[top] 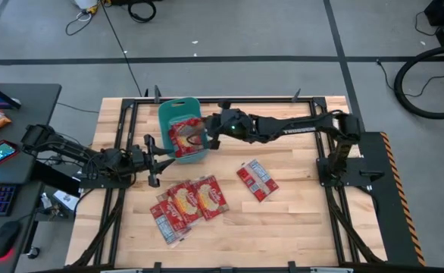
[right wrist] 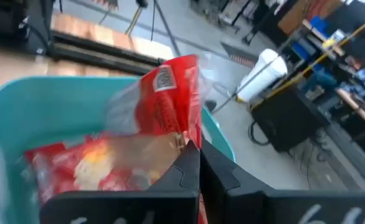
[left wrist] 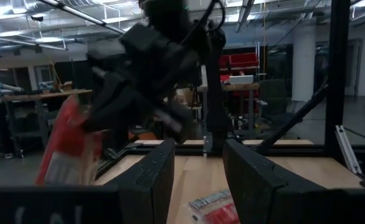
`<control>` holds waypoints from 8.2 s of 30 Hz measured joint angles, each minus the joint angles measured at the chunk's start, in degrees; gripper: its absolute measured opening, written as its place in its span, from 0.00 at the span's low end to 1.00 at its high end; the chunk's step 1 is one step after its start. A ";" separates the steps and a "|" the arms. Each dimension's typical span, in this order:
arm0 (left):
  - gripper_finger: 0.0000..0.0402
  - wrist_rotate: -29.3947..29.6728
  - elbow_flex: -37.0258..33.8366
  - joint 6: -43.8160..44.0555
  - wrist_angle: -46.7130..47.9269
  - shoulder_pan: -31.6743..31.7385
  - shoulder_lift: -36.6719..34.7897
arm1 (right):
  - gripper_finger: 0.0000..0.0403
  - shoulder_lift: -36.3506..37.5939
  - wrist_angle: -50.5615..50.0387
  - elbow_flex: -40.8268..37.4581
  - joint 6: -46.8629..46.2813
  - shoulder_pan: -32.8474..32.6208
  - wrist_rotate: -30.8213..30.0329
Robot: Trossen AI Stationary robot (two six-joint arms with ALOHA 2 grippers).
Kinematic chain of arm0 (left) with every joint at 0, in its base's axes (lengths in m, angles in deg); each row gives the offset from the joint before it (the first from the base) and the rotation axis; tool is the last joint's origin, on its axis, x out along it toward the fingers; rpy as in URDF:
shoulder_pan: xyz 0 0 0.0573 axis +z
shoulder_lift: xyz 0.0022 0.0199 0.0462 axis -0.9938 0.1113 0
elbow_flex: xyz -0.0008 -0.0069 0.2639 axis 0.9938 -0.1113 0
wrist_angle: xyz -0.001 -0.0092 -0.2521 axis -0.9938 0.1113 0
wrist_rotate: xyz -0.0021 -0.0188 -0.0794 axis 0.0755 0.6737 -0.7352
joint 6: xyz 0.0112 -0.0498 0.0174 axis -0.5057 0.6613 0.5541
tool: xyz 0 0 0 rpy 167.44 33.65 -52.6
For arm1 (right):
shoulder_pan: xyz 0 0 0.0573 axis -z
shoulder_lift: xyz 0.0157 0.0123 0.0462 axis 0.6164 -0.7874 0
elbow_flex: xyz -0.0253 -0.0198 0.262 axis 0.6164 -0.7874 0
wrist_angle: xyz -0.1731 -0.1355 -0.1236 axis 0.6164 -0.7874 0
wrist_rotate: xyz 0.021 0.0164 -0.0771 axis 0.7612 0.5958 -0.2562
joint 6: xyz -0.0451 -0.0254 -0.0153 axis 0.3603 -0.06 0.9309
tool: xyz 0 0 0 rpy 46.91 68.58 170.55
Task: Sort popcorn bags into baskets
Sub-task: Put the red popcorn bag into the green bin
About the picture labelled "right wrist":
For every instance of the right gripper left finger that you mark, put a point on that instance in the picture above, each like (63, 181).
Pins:
(157, 205)

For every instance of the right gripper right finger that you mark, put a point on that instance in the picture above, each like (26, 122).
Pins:
(263, 207)

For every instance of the red popcorn bag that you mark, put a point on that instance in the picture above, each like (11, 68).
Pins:
(170, 102)
(92, 168)

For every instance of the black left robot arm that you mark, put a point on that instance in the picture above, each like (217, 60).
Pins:
(14, 21)

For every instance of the black box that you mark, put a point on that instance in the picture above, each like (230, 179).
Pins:
(288, 121)

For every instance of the white cylinder bin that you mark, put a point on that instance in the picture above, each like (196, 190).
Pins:
(263, 76)

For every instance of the teal plastic basket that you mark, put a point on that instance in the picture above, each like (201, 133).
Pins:
(45, 109)

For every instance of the yellow pole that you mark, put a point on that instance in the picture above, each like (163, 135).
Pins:
(319, 57)

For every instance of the black tripod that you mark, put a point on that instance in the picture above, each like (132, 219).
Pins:
(157, 21)

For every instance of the black aluminium table frame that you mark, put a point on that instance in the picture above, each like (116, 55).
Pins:
(101, 51)

